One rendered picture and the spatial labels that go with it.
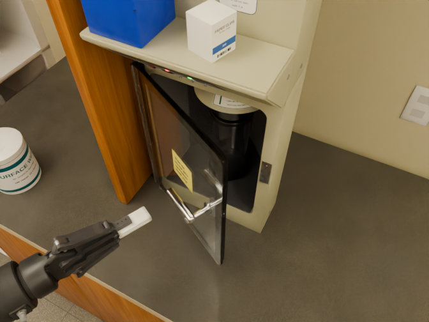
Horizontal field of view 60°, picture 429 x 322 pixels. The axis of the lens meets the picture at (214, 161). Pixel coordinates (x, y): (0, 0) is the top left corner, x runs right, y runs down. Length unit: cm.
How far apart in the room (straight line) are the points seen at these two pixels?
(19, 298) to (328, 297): 66
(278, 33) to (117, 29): 24
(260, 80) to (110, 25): 24
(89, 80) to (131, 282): 49
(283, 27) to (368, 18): 47
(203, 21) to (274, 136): 29
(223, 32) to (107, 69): 34
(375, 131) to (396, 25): 34
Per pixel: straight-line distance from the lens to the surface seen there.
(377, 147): 126
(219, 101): 75
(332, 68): 112
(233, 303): 94
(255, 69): 54
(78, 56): 74
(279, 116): 68
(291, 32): 58
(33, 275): 72
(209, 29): 52
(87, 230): 71
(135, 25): 57
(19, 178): 117
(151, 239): 102
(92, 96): 80
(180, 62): 55
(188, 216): 73
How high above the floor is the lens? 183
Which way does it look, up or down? 51 degrees down
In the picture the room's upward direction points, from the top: straight up
